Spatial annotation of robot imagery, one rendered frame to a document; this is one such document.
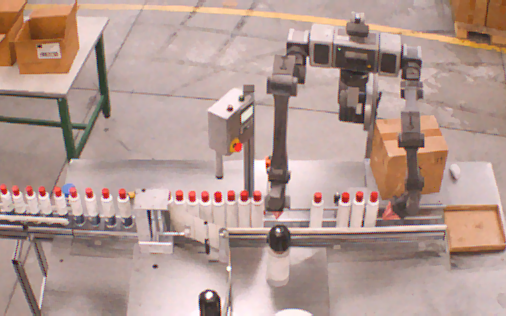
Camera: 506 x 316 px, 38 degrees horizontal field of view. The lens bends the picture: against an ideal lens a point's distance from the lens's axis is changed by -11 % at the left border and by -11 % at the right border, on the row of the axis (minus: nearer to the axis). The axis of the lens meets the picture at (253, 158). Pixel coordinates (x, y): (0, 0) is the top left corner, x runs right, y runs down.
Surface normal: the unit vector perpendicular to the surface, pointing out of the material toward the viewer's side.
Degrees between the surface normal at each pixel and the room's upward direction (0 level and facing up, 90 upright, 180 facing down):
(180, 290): 0
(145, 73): 0
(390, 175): 90
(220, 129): 90
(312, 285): 0
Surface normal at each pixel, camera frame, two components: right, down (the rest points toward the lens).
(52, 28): -0.07, 0.67
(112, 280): 0.00, -0.73
